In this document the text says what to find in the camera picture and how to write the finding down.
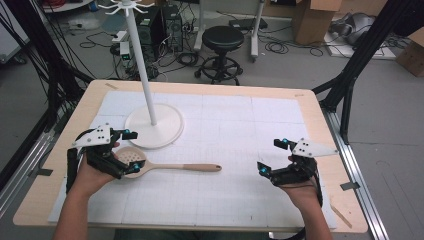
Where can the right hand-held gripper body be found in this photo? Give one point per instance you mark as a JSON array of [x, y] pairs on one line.
[[311, 148]]

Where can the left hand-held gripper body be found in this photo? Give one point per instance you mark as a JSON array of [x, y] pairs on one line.
[[100, 136]]

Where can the wooden slotted spoon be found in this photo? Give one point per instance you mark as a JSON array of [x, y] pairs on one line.
[[186, 167]]

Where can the person's left hand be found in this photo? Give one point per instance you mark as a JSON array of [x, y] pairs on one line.
[[90, 176]]

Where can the person's right hand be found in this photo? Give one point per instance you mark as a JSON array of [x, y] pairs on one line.
[[303, 195]]

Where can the white hanging rack stand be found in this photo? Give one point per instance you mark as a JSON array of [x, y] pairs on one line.
[[156, 128]]

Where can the wooden table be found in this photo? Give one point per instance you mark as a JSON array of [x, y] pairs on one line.
[[333, 173]]

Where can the black tape piece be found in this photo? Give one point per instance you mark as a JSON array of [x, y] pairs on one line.
[[45, 172], [350, 186]]

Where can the white grid mat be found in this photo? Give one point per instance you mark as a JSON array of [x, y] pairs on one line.
[[220, 140]]

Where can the thin wooden stick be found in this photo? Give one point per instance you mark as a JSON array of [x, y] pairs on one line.
[[341, 216]]

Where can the small white box device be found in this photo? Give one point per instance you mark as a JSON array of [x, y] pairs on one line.
[[125, 51]]

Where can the white power strip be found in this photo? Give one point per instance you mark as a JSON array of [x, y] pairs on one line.
[[119, 36]]

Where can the black computer tower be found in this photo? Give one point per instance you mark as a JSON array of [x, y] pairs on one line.
[[173, 30]]

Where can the black round stool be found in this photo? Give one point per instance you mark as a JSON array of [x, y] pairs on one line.
[[222, 38]]

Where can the large cardboard box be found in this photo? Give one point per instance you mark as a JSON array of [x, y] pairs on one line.
[[311, 23]]

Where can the black flat device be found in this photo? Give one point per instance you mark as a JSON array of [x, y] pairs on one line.
[[248, 23]]

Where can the small cardboard box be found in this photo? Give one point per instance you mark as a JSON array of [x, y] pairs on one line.
[[411, 55]]

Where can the aluminium rail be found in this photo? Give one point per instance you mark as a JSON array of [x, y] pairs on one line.
[[353, 166], [23, 170]]

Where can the black metal frame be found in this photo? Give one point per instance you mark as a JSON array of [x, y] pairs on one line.
[[356, 63], [43, 50]]

